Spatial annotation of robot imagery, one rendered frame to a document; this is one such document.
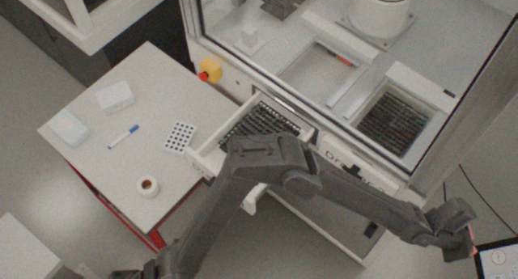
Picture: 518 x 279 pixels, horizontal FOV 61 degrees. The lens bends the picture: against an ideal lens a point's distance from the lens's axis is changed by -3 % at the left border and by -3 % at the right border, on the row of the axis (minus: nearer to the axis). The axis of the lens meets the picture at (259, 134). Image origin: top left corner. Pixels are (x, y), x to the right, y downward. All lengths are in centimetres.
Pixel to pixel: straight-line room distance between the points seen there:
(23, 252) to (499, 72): 147
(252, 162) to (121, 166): 102
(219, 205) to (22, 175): 206
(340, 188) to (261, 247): 150
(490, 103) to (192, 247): 67
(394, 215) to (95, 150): 115
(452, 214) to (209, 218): 52
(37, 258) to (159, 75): 81
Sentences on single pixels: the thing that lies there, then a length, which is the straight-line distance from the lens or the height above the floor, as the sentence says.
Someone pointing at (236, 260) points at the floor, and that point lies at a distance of 228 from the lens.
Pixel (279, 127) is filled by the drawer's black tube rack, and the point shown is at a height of 90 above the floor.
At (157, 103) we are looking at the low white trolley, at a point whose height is 76.
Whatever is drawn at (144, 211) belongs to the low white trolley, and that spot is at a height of 76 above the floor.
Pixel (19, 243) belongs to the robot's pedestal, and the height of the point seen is 76.
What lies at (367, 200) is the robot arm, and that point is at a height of 142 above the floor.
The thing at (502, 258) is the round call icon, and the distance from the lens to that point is 138.
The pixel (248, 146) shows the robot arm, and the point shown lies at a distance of 74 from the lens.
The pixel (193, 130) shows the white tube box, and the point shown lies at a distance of 165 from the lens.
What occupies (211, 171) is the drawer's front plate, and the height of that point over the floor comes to 93.
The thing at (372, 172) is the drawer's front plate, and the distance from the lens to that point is 145.
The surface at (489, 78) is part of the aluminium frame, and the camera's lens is 100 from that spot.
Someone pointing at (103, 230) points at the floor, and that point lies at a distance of 245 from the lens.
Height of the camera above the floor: 220
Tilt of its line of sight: 60 degrees down
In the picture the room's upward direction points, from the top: straight up
